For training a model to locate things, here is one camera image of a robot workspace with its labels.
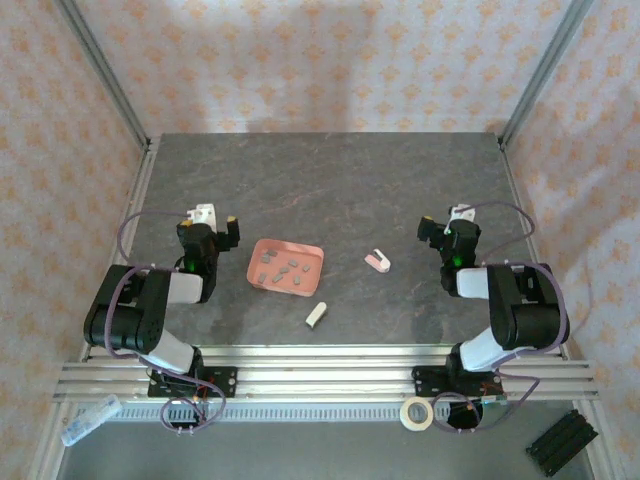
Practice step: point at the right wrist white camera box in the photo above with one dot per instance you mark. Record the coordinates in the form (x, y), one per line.
(464, 212)

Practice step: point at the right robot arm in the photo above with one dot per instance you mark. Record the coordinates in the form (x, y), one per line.
(525, 310)

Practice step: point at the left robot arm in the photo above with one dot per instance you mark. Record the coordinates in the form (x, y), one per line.
(150, 310)

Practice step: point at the black aluminium extrusion piece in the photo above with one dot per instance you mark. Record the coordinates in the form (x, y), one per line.
(560, 442)

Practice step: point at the small beige plastic block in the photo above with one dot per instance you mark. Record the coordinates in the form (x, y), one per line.
(316, 315)

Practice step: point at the small green circuit board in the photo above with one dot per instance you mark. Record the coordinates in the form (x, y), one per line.
(495, 400)

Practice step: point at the pink plastic tray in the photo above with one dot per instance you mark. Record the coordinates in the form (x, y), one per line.
(310, 285)

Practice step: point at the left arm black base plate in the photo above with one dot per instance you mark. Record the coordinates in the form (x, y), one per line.
(225, 382)

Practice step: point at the pink and white mini stapler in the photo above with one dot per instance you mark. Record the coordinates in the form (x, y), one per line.
(377, 260)

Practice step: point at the white tape roll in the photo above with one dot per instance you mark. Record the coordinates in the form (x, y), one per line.
(403, 414)

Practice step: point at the aluminium side rail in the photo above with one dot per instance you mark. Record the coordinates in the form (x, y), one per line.
(520, 200)
(131, 220)

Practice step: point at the aluminium upright post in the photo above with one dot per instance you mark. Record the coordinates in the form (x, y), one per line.
(92, 50)
(556, 50)

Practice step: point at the aluminium front rail beam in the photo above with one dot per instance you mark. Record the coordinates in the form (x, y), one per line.
(325, 385)

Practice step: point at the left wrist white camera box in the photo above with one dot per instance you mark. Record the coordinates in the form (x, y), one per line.
(205, 214)

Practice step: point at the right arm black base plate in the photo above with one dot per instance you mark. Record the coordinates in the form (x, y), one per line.
(425, 382)

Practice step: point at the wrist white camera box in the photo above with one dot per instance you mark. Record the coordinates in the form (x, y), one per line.
(205, 214)
(464, 212)

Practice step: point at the clear plastic bottle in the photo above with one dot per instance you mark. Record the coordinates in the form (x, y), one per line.
(90, 420)

